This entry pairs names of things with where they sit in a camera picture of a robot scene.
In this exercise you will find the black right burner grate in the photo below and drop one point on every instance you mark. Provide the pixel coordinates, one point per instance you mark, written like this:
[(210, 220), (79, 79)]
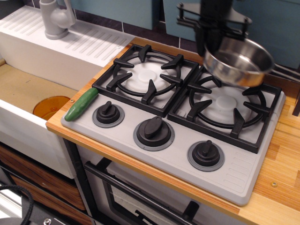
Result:
[(241, 116)]

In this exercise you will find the black middle stove knob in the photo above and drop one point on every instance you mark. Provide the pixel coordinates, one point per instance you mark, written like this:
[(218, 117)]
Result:
[(154, 134)]

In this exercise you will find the black stove knob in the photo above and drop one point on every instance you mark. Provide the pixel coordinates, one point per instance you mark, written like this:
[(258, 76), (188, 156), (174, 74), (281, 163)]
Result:
[(108, 115), (206, 156), (154, 134)]

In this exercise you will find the stainless steel pan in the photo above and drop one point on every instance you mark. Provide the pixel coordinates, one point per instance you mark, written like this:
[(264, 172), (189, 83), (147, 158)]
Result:
[(238, 62)]

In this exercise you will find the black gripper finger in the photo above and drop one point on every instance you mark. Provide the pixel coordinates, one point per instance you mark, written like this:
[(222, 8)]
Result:
[(214, 39), (200, 38)]

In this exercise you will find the grey toy stove top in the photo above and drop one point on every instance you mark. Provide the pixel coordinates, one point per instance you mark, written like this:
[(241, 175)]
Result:
[(234, 181)]

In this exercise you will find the black right stove knob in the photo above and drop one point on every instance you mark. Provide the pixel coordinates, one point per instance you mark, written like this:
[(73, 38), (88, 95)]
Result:
[(206, 156)]

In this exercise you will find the grey toy faucet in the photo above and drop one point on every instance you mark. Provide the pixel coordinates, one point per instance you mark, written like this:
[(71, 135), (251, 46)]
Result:
[(56, 21)]

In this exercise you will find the black burner grate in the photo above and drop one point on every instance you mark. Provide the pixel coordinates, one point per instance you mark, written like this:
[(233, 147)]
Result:
[(241, 116), (144, 80)]

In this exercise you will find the black left stove knob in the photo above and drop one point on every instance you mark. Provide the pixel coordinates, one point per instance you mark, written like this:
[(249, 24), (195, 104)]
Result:
[(108, 115)]

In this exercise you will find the black oven door handle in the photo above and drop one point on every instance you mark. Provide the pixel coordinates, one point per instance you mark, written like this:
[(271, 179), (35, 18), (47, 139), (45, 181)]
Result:
[(99, 170)]

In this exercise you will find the orange plastic bowl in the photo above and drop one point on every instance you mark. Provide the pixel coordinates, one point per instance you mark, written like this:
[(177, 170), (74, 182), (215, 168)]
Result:
[(46, 108)]

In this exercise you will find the white toy sink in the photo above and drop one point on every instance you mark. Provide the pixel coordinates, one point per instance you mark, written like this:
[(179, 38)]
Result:
[(33, 68)]

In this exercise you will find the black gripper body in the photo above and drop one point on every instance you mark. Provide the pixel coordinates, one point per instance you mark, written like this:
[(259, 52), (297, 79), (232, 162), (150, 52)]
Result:
[(214, 15)]

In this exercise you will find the black left burner grate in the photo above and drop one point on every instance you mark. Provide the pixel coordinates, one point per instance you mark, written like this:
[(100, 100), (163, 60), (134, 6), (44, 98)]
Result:
[(144, 80)]

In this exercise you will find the green toy pickle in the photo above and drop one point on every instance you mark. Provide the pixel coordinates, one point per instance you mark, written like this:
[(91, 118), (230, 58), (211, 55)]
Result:
[(81, 104)]

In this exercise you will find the toy oven door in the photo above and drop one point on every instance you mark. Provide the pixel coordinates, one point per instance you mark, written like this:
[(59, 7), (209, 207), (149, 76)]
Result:
[(133, 199)]

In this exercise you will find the wooden drawer front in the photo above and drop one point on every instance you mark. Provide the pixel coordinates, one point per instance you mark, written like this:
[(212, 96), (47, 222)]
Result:
[(51, 190)]

